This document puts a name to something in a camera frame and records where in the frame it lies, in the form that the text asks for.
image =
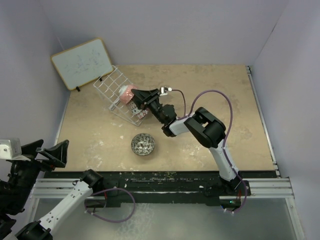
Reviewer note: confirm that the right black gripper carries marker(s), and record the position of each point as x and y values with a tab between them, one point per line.
140	96

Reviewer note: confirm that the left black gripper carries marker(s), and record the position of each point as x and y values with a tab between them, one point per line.
57	153

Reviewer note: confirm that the brown lattice pattern bowl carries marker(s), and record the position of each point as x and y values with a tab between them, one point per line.
132	106

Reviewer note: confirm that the red white patterned bowl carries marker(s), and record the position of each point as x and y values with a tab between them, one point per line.
142	114

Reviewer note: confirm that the pink dotted bowl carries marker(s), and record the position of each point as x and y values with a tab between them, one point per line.
125	93

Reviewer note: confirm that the blue patterned bowl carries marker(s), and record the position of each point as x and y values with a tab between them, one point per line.
135	112

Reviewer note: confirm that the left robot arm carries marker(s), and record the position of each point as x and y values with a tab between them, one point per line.
46	227

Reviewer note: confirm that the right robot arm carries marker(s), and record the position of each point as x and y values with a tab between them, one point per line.
207	129

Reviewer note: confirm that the black floral bowl left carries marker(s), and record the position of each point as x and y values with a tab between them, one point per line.
143	144

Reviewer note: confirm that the yellow framed whiteboard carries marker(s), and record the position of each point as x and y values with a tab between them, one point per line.
82	64

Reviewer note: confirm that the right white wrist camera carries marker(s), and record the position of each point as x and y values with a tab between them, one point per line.
163	91

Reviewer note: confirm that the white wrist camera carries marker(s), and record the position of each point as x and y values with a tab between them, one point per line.
163	91
10	148

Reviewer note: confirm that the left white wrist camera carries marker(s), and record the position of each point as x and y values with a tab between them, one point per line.
10	148

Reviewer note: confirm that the white wire dish rack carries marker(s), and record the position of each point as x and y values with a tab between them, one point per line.
108	87

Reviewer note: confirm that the black mounting base rail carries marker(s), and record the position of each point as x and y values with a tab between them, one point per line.
170	187

